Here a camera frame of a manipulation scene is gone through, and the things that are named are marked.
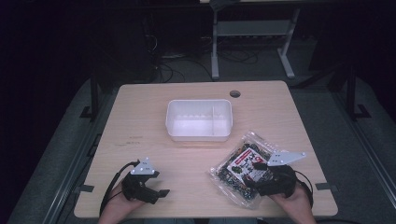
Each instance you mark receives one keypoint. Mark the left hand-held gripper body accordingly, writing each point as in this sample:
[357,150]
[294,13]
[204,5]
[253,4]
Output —
[137,186]

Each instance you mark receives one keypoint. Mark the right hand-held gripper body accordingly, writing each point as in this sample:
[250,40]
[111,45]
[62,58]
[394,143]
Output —
[280,180]

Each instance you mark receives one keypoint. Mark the clear packet of dried seaweed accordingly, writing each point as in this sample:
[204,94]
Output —
[236,169]

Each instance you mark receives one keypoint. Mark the person's left hand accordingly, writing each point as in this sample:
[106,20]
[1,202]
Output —
[123,202]

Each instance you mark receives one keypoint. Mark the person's right hand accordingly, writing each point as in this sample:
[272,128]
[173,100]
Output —
[291,199]

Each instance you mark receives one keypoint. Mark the white plastic container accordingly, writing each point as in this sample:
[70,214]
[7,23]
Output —
[199,124]

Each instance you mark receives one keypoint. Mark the black metal stand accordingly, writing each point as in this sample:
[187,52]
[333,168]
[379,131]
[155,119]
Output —
[351,93]
[93,99]

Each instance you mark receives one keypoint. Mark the grey table bracket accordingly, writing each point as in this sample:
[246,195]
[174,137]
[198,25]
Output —
[325,186]
[84,188]

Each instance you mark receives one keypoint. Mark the white metal desk frame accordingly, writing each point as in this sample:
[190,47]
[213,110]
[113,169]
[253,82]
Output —
[253,28]

